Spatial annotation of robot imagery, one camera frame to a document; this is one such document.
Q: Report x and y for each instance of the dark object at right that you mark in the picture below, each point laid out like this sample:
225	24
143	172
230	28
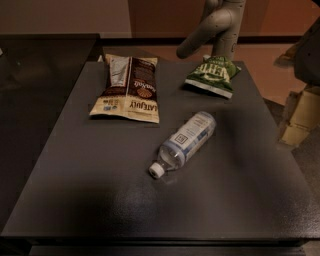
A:
304	56

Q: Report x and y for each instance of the clear blue plastic bottle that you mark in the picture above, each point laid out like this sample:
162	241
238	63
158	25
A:
182	145

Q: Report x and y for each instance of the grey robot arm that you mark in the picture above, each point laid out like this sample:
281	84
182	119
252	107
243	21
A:
221	21

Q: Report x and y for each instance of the brown cream snack bag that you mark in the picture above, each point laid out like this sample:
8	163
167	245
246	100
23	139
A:
131	90

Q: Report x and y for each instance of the green chip bag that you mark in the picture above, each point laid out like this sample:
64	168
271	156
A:
214	74

